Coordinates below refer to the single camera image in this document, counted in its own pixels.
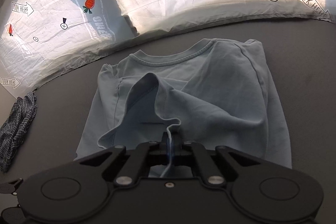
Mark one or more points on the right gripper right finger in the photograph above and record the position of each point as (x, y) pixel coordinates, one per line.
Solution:
(191, 161)

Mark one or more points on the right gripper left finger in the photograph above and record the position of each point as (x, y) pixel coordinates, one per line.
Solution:
(140, 160)

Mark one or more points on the light blue t-shirt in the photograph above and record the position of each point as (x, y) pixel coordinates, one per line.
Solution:
(218, 92)

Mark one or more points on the blue plaid shirt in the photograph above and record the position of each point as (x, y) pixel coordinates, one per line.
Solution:
(15, 128)

